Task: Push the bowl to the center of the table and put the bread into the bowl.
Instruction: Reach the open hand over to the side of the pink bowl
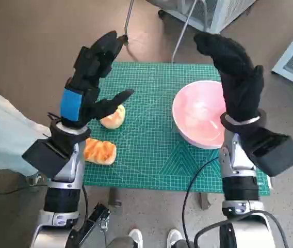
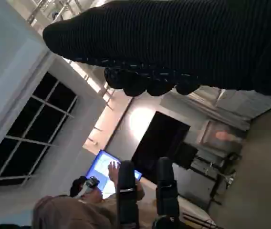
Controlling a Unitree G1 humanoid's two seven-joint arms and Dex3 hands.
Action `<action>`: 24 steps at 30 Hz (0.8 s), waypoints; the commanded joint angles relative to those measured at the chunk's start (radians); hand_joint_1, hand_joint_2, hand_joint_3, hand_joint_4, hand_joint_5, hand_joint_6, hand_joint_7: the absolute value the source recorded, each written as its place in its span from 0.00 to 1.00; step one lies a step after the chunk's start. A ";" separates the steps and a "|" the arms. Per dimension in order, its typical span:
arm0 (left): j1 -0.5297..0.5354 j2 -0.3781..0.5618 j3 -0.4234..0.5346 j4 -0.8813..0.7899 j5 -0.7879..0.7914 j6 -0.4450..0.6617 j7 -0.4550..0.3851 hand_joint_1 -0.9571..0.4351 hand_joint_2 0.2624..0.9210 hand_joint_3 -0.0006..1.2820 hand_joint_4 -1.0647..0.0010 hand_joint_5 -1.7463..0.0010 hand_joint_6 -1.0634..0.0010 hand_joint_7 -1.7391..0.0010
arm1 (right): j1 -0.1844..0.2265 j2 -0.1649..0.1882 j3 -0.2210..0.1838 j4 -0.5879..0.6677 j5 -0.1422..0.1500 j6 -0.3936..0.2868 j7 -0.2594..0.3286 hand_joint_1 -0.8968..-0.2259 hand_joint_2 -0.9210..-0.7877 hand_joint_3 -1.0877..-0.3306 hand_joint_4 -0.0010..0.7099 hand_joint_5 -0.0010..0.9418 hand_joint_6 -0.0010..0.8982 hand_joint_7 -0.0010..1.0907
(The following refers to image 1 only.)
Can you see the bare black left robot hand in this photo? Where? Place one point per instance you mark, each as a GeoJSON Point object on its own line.
{"type": "Point", "coordinates": [70, 103]}

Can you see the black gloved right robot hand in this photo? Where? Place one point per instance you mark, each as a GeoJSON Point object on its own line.
{"type": "Point", "coordinates": [239, 85]}

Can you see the pink bowl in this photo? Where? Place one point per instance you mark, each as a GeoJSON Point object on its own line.
{"type": "Point", "coordinates": [195, 113]}

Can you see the long toy bread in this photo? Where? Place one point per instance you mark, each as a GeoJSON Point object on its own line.
{"type": "Point", "coordinates": [100, 152]}

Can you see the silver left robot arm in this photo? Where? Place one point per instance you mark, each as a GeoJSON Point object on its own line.
{"type": "Point", "coordinates": [66, 178]}

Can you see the round toy bread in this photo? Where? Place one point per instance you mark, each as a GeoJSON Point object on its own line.
{"type": "Point", "coordinates": [113, 120]}

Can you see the green cutting mat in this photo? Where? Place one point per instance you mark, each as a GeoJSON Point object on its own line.
{"type": "Point", "coordinates": [149, 129]}

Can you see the black bar stand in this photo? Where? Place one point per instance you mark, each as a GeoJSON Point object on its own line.
{"type": "Point", "coordinates": [95, 217]}

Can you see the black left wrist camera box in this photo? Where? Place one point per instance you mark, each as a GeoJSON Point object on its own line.
{"type": "Point", "coordinates": [43, 155]}

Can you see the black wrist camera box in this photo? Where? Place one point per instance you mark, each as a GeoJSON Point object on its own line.
{"type": "Point", "coordinates": [43, 155]}
{"type": "Point", "coordinates": [278, 152]}

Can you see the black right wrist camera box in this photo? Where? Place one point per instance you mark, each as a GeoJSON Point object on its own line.
{"type": "Point", "coordinates": [278, 152]}

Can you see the metal frame chair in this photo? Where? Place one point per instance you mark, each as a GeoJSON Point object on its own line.
{"type": "Point", "coordinates": [128, 16]}

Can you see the table leg bracket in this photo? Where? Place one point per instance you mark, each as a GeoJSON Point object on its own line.
{"type": "Point", "coordinates": [205, 201]}
{"type": "Point", "coordinates": [114, 197]}

